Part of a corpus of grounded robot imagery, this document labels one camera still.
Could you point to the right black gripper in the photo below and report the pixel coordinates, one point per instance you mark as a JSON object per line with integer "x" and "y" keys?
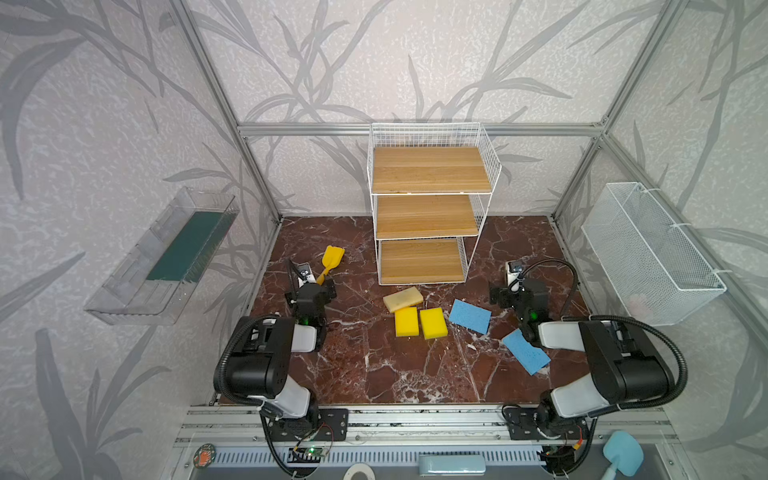
{"x": 513, "y": 294}

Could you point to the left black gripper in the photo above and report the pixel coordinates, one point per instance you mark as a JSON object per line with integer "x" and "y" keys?
{"x": 302, "y": 288}

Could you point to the yellow foam sponge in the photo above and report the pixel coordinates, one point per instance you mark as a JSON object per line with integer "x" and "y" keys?
{"x": 407, "y": 322}
{"x": 433, "y": 323}

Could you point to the beige orange scrub sponge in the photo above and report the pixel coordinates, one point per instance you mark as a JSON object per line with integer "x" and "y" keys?
{"x": 407, "y": 298}

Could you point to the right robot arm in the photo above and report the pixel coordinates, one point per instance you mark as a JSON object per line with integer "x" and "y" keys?
{"x": 631, "y": 365}

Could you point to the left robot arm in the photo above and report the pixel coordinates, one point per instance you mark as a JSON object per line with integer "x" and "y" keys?
{"x": 254, "y": 366}

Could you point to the yellow toy shovel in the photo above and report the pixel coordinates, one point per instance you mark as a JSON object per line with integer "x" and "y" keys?
{"x": 331, "y": 259}

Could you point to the blue cellulose sponge far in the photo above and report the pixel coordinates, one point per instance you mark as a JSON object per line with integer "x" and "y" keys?
{"x": 532, "y": 359}

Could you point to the blue cellulose sponge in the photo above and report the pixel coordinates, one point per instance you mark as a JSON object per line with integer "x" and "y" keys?
{"x": 532, "y": 359}
{"x": 470, "y": 317}

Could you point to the blue cellulose sponge near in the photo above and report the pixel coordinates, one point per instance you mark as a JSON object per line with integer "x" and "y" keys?
{"x": 470, "y": 317}

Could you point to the green circuit board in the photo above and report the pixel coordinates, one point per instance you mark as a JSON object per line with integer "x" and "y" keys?
{"x": 312, "y": 454}

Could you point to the light blue brush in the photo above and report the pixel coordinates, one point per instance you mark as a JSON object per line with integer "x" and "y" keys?
{"x": 624, "y": 454}

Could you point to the round orange sticker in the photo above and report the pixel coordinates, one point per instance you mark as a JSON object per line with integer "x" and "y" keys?
{"x": 204, "y": 456}

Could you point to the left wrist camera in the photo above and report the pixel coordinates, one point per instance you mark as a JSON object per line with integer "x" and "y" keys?
{"x": 302, "y": 272}

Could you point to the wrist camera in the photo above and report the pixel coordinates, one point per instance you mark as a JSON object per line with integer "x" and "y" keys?
{"x": 302, "y": 272}
{"x": 512, "y": 271}

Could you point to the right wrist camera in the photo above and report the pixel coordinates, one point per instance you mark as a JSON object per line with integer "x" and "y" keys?
{"x": 512, "y": 271}

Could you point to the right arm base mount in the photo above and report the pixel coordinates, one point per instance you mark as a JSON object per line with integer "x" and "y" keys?
{"x": 542, "y": 423}

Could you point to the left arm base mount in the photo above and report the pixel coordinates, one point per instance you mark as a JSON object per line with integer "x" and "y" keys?
{"x": 326, "y": 424}

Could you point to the white wire wall basket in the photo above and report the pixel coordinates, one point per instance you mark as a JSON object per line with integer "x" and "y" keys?
{"x": 656, "y": 271}

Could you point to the white wire wooden shelf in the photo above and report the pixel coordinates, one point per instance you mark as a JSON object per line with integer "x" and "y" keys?
{"x": 431, "y": 186}

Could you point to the clear plastic wall tray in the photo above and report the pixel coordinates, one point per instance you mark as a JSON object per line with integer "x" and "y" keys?
{"x": 154, "y": 282}

